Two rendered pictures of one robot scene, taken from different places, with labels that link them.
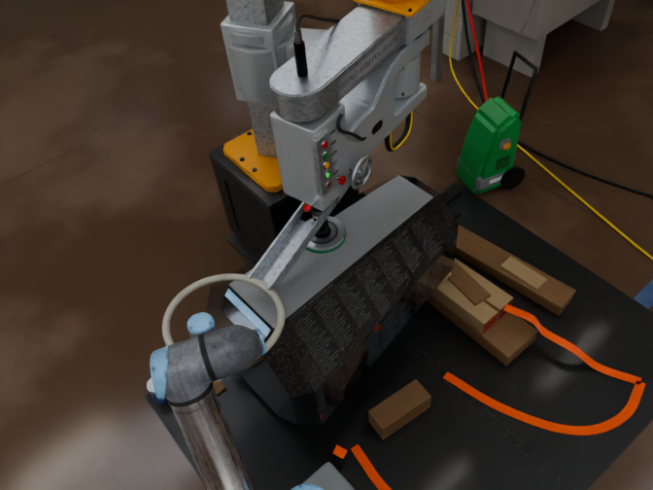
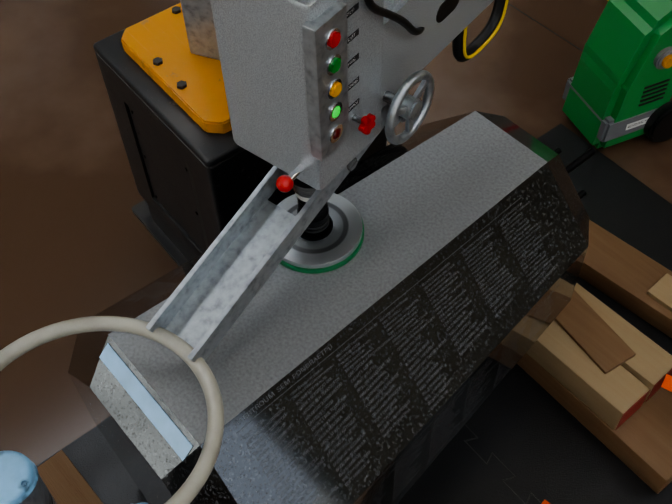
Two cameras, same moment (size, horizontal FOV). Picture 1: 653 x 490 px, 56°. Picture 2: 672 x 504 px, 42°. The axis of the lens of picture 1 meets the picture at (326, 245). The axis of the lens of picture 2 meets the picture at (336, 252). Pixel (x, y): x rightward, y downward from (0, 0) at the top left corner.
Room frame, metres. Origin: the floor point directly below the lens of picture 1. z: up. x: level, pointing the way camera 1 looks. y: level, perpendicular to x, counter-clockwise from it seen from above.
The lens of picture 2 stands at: (0.73, 0.01, 2.33)
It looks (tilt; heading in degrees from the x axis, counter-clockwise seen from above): 53 degrees down; 358
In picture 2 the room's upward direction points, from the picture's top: 2 degrees counter-clockwise
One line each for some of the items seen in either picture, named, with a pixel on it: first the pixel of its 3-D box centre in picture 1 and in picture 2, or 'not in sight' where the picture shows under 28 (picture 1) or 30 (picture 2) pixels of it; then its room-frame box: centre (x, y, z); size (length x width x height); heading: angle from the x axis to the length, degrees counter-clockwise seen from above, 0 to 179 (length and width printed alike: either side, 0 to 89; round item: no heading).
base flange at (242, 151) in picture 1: (281, 149); (237, 44); (2.66, 0.19, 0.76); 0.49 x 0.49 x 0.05; 34
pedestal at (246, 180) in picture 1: (290, 199); (252, 145); (2.66, 0.19, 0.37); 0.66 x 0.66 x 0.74; 34
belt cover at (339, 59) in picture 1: (359, 48); not in sight; (2.21, -0.22, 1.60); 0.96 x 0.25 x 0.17; 139
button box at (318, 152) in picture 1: (323, 163); (327, 85); (1.82, -0.03, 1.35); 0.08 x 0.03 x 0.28; 139
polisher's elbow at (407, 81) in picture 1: (398, 69); not in sight; (2.44, -0.42, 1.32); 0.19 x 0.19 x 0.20
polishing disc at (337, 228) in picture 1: (322, 232); (314, 228); (1.94, 0.01, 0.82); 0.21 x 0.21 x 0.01
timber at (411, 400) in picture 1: (399, 408); not in sight; (1.39, -0.27, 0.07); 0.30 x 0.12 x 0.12; 118
